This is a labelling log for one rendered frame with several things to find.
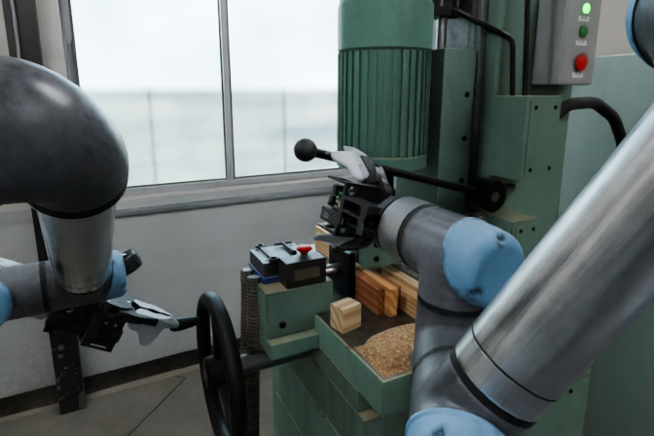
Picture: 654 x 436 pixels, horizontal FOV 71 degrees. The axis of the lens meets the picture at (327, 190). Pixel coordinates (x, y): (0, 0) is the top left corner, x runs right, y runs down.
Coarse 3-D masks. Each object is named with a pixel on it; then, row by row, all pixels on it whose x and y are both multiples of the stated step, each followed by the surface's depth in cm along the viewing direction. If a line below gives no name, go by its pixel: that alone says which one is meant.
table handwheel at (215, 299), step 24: (216, 312) 77; (216, 336) 81; (216, 360) 82; (240, 360) 73; (264, 360) 86; (288, 360) 88; (216, 384) 81; (240, 384) 71; (216, 408) 90; (240, 408) 71; (216, 432) 85; (240, 432) 71
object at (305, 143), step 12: (300, 144) 66; (312, 144) 66; (300, 156) 66; (312, 156) 67; (324, 156) 68; (384, 168) 74; (396, 168) 75; (420, 180) 77; (432, 180) 78; (444, 180) 80; (480, 180) 85; (492, 180) 83; (468, 192) 83; (480, 192) 83; (492, 192) 83; (504, 192) 84; (468, 204) 87; (480, 204) 83; (492, 204) 84
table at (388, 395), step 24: (336, 288) 97; (264, 336) 84; (288, 336) 84; (312, 336) 84; (336, 336) 79; (360, 336) 78; (336, 360) 79; (360, 360) 71; (360, 384) 72; (384, 384) 66; (408, 384) 68; (384, 408) 67; (408, 408) 69
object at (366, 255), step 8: (368, 248) 89; (376, 248) 90; (360, 256) 92; (368, 256) 89; (376, 256) 90; (384, 256) 91; (360, 264) 92; (368, 264) 90; (376, 264) 91; (384, 264) 92
